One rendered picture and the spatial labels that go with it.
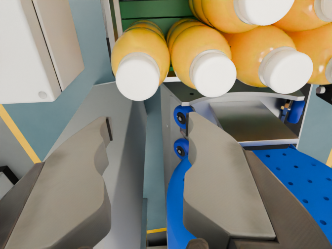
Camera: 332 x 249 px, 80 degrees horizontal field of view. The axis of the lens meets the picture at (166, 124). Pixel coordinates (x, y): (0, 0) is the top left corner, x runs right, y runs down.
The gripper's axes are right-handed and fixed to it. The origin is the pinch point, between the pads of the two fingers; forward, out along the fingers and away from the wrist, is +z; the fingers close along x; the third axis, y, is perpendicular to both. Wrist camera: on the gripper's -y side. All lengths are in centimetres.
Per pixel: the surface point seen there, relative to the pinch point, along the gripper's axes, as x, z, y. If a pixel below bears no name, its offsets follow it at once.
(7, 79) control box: -11.8, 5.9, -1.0
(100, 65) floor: -34, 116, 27
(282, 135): 18.4, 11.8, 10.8
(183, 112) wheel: 4.8, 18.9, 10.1
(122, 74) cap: -2.3, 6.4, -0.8
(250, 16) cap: 8.2, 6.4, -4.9
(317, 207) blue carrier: 21.1, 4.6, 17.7
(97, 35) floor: -33, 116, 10
